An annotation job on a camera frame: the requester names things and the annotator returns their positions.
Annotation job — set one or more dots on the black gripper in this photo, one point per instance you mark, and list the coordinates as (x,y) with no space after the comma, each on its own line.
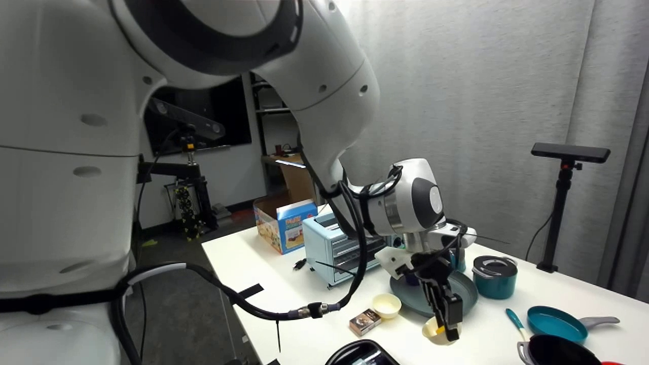
(428,267)

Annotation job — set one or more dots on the white bowl yellow interior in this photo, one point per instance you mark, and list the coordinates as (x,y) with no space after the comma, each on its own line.
(433,332)

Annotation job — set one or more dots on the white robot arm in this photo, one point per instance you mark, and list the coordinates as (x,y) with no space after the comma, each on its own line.
(67,135)

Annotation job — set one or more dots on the teal pot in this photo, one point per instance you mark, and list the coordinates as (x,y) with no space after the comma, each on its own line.
(493,287)

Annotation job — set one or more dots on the grey pot lid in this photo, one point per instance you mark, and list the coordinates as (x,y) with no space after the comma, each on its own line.
(496,264)

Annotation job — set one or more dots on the black pot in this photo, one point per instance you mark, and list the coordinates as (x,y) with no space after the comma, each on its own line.
(560,354)

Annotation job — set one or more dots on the grey round plate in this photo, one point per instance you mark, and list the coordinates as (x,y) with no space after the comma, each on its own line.
(404,297)

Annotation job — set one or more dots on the black oval tray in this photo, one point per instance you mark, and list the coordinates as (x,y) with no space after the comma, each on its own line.
(358,355)

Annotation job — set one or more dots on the teal frying pan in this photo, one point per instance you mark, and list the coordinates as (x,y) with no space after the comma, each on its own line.
(555,326)

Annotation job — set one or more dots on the light blue toaster oven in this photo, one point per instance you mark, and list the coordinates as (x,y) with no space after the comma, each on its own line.
(321,250)

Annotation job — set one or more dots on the black power plug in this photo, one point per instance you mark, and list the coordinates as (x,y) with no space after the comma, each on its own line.
(301,264)

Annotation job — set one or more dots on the black tripod stand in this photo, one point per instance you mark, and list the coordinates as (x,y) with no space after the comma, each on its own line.
(560,204)

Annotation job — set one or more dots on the blue cardboard box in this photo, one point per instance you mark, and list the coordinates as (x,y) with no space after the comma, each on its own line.
(294,229)

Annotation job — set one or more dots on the red plate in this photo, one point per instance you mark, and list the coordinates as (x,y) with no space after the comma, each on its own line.
(611,364)

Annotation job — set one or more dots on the black tape strip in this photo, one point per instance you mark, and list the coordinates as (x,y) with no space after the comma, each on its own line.
(252,293)
(272,362)

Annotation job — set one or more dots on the metal shelf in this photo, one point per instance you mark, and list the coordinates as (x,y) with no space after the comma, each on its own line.
(256,122)

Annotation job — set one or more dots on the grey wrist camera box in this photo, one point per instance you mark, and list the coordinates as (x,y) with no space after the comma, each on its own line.
(460,235)

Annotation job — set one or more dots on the black stereo camera bar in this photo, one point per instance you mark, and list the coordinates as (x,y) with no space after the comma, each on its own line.
(571,151)

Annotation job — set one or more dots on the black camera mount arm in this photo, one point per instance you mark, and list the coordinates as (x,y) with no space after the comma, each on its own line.
(195,183)

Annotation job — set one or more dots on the black wall monitor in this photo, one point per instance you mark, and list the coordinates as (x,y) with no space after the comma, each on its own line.
(229,108)

